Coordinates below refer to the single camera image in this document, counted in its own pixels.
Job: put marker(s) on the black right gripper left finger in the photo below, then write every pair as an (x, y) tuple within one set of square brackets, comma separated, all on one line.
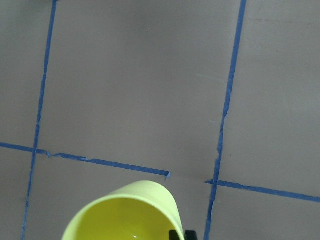
[(173, 235)]

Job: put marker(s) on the yellow paper cup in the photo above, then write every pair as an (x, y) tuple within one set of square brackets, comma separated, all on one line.
[(143, 210)]

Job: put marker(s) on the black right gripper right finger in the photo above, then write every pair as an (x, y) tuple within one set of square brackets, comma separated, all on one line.
[(190, 235)]

